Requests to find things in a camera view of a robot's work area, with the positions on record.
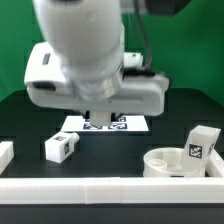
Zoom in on white fiducial marker sheet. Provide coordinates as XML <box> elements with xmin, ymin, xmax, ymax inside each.
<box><xmin>61</xmin><ymin>115</ymin><xmax>149</xmax><ymax>132</ymax></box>

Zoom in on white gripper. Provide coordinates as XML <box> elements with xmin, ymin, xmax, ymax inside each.
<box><xmin>24</xmin><ymin>42</ymin><xmax>169</xmax><ymax>116</ymax></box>

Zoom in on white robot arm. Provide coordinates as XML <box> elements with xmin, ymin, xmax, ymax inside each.
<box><xmin>24</xmin><ymin>0</ymin><xmax>191</xmax><ymax>121</ymax></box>

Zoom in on white U-shaped fence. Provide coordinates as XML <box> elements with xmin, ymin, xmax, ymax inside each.
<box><xmin>0</xmin><ymin>141</ymin><xmax>224</xmax><ymax>204</ymax></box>

